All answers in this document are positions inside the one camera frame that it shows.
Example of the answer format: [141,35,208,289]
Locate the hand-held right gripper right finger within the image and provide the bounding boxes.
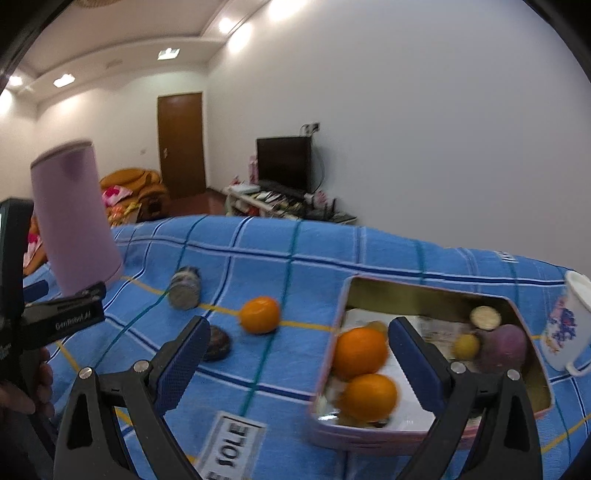
[388,316,543,480]

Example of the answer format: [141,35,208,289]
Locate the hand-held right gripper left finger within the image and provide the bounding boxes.
[54,315,212,480]

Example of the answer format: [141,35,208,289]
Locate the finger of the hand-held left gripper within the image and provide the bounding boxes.
[58,281,108,305]
[23,279,50,304]

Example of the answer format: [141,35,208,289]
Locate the round dark brown cake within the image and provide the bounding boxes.
[202,324,232,362]

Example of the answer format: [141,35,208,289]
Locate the small yellow lemon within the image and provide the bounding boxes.
[452,333,481,361]

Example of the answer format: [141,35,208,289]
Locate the orange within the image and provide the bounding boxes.
[332,327,389,381]
[339,374,399,423]
[239,296,281,335]

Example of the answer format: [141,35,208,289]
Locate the lavender tall cup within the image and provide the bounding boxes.
[30,138,124,296]

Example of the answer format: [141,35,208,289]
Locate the purple fuzzy fruit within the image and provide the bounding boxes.
[475,324,528,374]

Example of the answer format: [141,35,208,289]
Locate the pink metal tin box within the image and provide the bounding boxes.
[307,274,555,455]

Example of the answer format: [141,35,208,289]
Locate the person's left hand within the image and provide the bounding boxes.
[0,346,55,418]

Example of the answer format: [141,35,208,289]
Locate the pink floral cushion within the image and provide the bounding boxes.
[102,185,132,206]
[25,231,47,261]

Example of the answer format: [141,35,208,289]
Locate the printed paper leaflet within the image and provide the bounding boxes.
[344,308,472,432]

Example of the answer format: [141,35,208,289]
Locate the small striped jar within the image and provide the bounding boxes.
[167,265,202,311]

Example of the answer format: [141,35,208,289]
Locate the round beige-topped cake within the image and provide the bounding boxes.
[470,306,503,330]

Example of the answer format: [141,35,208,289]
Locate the colourful snack packets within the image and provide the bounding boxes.
[108,203,139,224]

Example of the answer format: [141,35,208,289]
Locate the orange leather sofa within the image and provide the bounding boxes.
[99,168,171,222]

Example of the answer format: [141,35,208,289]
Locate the blue plaid blanket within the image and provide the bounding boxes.
[23,215,591,480]

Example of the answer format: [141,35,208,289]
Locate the white printed mug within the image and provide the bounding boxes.
[540,271,591,376]

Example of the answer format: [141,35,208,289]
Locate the brown wooden door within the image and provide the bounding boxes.
[157,91,207,200]

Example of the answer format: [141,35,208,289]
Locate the black router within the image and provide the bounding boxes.
[307,198,345,221]

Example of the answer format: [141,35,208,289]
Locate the white television stand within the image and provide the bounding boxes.
[224,182,358,227]

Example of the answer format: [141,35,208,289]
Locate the black television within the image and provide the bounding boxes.
[256,135,313,192]

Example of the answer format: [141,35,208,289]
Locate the black power cable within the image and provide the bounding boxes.
[310,131,326,195]

